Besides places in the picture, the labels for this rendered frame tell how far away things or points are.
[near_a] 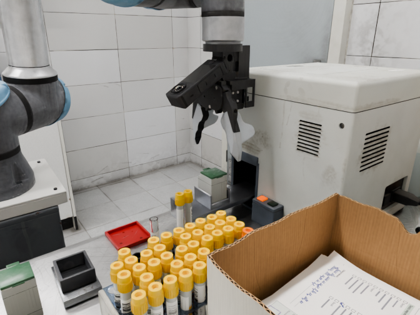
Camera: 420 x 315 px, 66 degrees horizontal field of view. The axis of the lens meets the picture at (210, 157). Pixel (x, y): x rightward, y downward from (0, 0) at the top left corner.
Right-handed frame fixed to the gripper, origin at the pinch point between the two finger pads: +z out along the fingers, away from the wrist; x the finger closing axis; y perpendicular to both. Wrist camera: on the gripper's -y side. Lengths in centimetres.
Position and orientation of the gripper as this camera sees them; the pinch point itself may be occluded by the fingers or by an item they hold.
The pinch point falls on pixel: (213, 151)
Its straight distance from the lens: 63.9
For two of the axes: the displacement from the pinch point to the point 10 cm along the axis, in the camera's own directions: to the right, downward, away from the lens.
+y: 8.0, -2.1, 5.6
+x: -6.0, -2.8, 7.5
